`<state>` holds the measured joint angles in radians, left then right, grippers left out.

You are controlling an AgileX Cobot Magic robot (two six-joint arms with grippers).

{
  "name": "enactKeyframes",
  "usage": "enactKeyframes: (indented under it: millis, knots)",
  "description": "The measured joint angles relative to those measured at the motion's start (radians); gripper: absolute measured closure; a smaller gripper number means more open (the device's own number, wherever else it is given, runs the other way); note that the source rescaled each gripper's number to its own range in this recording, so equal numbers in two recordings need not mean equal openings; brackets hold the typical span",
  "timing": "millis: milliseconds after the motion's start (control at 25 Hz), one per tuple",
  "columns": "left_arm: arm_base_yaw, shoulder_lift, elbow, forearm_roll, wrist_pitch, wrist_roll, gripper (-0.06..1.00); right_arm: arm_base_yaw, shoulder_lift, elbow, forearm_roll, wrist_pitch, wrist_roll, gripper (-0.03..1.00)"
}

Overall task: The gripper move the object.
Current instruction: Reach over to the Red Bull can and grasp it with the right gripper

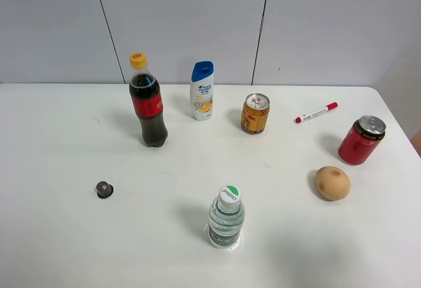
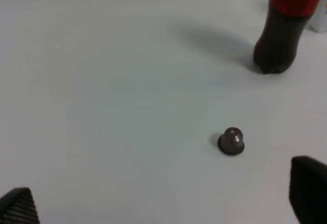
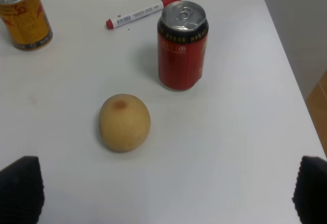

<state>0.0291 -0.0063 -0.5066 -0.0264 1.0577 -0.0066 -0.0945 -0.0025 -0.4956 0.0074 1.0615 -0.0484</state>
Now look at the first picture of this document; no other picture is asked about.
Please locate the clear water bottle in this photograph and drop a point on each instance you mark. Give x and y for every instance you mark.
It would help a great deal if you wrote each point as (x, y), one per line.
(226, 217)

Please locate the cola bottle yellow cap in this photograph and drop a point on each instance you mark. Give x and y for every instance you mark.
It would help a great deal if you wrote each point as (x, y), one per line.
(145, 93)

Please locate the dark coffee capsule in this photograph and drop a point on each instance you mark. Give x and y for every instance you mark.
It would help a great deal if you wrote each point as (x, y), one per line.
(104, 189)

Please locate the red cola can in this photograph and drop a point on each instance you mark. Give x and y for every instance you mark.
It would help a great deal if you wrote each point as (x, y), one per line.
(364, 136)

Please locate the white blue shampoo bottle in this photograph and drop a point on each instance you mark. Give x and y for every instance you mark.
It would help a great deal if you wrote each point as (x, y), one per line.
(201, 90)

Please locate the gold energy drink can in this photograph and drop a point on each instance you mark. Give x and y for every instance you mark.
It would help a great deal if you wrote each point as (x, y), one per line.
(255, 113)

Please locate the red white marker pen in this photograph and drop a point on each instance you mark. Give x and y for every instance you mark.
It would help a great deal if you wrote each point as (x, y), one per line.
(315, 113)

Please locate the brown potato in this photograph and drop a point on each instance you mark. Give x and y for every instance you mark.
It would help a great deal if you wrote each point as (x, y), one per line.
(332, 183)

